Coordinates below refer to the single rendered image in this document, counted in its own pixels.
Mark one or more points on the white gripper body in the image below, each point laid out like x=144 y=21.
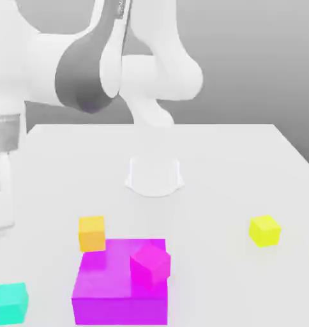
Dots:
x=2 y=204

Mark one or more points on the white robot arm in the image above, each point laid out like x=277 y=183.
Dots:
x=175 y=66

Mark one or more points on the small orange cube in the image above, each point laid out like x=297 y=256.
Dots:
x=91 y=233

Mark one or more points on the small teal cube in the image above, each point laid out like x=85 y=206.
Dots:
x=8 y=304

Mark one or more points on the small pink cube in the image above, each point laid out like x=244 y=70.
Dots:
x=150 y=265

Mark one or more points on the small yellow cube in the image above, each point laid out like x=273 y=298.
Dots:
x=264 y=231

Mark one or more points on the large magenta box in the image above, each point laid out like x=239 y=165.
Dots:
x=106 y=293

